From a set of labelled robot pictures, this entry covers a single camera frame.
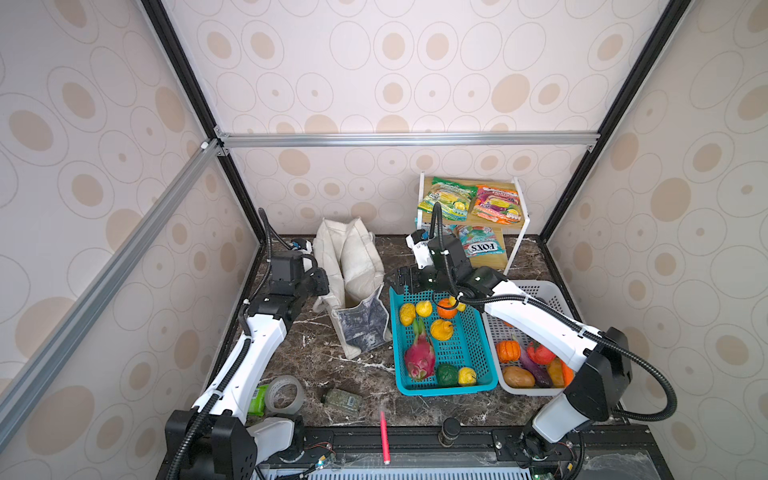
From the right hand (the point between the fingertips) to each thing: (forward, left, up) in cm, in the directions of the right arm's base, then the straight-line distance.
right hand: (398, 272), depth 78 cm
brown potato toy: (-21, -32, -20) cm, 43 cm away
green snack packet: (+15, -15, +12) cm, 25 cm away
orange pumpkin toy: (-14, -31, -19) cm, 38 cm away
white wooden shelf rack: (+18, -36, -6) cm, 41 cm away
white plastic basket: (+5, -46, -17) cm, 49 cm away
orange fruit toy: (0, -15, -22) cm, 26 cm away
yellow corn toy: (-1, -3, -20) cm, 20 cm away
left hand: (+2, +18, 0) cm, 18 cm away
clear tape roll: (-23, +32, -24) cm, 46 cm away
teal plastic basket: (-10, -13, -24) cm, 29 cm away
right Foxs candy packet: (+17, -26, -7) cm, 32 cm away
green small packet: (-26, +37, -21) cm, 50 cm away
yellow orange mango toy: (-7, -13, -18) cm, 23 cm away
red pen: (-34, +4, -23) cm, 42 cm away
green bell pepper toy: (-20, -12, -19) cm, 30 cm away
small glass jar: (-26, +15, -21) cm, 37 cm away
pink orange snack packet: (+13, -26, +11) cm, 32 cm away
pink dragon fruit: (-15, -6, -17) cm, 23 cm away
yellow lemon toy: (0, -8, -18) cm, 20 cm away
